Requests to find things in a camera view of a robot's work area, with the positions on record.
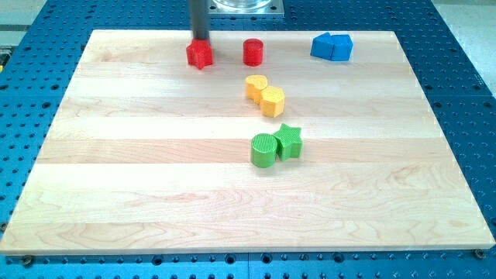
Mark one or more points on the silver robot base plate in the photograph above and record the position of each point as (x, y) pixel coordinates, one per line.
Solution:
(246, 8)

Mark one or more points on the light wooden board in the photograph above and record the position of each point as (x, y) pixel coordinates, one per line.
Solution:
(147, 154)

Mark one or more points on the green star block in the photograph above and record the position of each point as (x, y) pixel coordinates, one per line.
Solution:
(289, 142)

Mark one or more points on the yellow heart block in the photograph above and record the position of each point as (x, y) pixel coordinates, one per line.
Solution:
(254, 86)

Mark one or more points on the red star block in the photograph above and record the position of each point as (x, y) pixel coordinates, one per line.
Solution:
(199, 53)

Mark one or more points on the red cylinder block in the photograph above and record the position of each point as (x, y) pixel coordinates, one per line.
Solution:
(253, 52)

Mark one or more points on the blue triangular block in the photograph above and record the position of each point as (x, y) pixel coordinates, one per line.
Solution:
(322, 46)

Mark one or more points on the yellow hexagon block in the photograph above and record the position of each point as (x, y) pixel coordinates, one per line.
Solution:
(272, 101)

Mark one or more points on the blue perforated table plate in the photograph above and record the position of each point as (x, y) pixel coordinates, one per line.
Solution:
(39, 70)

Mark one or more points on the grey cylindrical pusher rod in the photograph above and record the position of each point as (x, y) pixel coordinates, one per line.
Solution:
(200, 25)

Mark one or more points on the green cylinder block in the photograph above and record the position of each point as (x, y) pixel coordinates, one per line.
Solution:
(263, 150)

